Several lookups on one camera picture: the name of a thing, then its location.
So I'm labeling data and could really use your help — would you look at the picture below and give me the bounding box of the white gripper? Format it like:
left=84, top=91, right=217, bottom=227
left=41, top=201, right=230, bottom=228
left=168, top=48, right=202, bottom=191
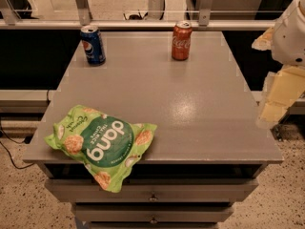
left=252, top=0, right=305, bottom=129

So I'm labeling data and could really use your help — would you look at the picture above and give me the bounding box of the orange coke can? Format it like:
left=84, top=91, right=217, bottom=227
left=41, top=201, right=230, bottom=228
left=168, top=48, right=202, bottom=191
left=172, top=21, right=193, bottom=60

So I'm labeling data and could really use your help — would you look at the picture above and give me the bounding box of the blue pepsi can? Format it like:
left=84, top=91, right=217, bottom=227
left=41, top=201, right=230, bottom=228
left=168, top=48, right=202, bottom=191
left=80, top=25, right=106, bottom=65

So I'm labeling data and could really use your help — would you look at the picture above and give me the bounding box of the metal window railing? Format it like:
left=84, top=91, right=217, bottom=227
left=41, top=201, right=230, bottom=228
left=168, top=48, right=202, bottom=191
left=0, top=0, right=277, bottom=31

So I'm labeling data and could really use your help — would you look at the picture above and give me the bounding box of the grey upper drawer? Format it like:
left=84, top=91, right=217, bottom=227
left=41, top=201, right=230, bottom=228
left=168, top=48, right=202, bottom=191
left=45, top=179, right=258, bottom=203

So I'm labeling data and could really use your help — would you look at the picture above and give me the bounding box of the grey drawer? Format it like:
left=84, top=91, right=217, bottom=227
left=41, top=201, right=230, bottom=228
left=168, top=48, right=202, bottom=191
left=45, top=179, right=258, bottom=203
left=72, top=203, right=234, bottom=223

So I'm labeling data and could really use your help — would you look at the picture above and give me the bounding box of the grey lower drawer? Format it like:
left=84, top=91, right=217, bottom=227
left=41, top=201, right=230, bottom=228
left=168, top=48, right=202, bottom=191
left=72, top=203, right=234, bottom=223

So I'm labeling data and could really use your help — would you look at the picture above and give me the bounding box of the black floor cable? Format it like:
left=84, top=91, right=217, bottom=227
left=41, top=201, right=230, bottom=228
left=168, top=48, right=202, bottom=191
left=0, top=124, right=35, bottom=170

